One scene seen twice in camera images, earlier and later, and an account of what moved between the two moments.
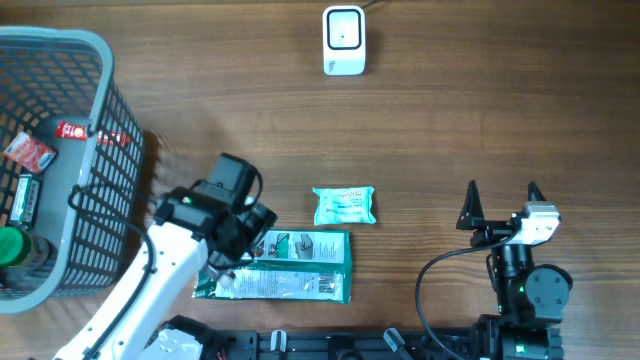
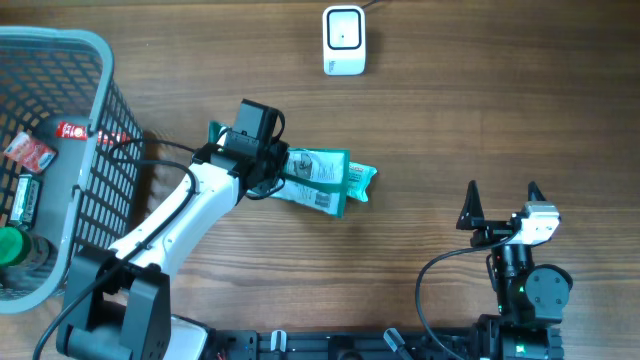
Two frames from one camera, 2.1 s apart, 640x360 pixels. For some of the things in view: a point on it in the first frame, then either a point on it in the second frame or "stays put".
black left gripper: (260, 219) -> (282, 150)
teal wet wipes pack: (344, 205) -> (360, 175)
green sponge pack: (289, 265) -> (315, 178)
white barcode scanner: (344, 40) stays put
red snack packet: (30, 152) stays put
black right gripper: (472, 217) stays put
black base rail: (350, 344) stays put
